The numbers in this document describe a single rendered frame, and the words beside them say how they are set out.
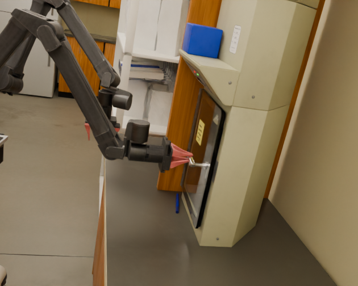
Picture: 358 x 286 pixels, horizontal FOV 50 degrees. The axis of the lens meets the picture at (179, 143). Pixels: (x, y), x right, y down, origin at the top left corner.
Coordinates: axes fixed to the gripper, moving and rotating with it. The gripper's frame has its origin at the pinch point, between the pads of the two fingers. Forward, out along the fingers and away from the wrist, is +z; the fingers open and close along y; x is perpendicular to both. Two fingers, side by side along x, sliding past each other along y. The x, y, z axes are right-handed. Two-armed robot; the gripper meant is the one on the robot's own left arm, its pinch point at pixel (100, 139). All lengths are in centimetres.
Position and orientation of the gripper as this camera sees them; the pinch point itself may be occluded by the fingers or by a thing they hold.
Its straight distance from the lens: 156.9
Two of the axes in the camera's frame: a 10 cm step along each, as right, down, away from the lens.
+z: -1.8, 9.3, 3.3
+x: -1.9, -3.6, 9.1
